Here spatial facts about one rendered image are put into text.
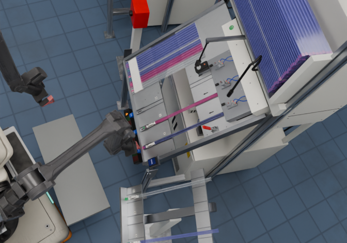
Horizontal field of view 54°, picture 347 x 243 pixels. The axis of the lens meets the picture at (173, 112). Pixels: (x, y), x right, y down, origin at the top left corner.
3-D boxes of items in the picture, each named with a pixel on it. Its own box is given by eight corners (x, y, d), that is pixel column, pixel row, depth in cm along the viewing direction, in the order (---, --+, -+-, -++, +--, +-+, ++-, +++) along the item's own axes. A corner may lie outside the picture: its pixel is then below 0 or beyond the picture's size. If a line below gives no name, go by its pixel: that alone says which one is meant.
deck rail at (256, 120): (151, 166, 192) (144, 165, 187) (150, 163, 193) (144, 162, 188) (269, 119, 162) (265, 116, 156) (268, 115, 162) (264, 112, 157)
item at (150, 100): (149, 162, 190) (146, 161, 187) (128, 62, 215) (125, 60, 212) (177, 150, 182) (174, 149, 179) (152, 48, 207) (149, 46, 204)
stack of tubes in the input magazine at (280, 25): (268, 94, 140) (302, 57, 116) (232, -3, 159) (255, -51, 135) (295, 90, 143) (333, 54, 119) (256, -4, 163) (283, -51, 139)
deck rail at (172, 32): (129, 64, 217) (123, 61, 212) (129, 62, 218) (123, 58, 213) (229, 7, 187) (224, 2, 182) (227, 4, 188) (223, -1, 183)
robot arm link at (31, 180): (8, 189, 121) (16, 201, 120) (26, 172, 119) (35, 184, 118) (25, 182, 130) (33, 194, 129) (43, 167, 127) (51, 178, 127)
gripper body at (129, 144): (133, 135, 186) (124, 133, 180) (137, 153, 182) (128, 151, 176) (124, 140, 189) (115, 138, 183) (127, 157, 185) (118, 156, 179)
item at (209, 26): (208, 139, 176) (204, 138, 172) (178, 35, 201) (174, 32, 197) (268, 115, 162) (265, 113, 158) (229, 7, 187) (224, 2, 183)
